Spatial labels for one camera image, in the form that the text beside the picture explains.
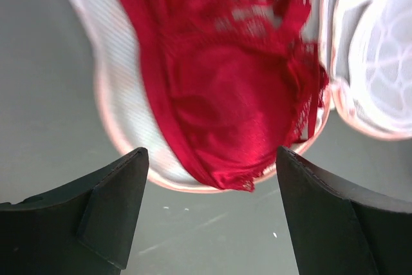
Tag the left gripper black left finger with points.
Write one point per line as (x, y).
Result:
(86, 226)

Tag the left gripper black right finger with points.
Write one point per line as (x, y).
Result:
(338, 227)

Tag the red lace bra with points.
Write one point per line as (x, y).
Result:
(228, 82)

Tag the floral mesh laundry bag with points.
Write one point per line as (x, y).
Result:
(364, 44)

